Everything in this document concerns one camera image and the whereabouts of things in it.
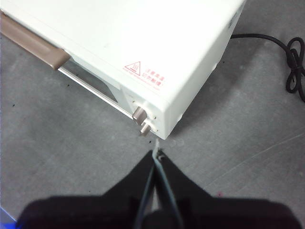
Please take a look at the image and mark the temperature knob with beige grip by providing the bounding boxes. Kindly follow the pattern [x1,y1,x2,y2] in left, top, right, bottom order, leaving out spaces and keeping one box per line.
[132,106,147,125]

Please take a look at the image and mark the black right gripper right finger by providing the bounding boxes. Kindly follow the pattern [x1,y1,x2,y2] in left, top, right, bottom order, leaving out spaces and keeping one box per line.
[158,149,303,229]

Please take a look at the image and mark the black power cord with plug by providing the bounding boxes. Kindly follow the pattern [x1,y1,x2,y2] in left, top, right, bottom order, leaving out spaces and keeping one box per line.
[230,33,305,103]

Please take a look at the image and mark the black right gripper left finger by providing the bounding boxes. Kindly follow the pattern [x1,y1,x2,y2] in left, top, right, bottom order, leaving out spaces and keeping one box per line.
[16,151,156,229]

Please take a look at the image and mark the oven door with beige handle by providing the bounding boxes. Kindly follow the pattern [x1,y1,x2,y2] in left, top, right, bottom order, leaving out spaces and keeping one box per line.
[0,10,135,121]

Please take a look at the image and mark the cream Toshiba toaster oven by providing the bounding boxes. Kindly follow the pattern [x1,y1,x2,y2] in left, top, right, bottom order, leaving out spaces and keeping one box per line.
[0,0,248,141]

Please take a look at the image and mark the timer knob with beige grip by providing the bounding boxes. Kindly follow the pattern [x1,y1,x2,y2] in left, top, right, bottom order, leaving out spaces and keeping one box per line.
[140,122,152,136]

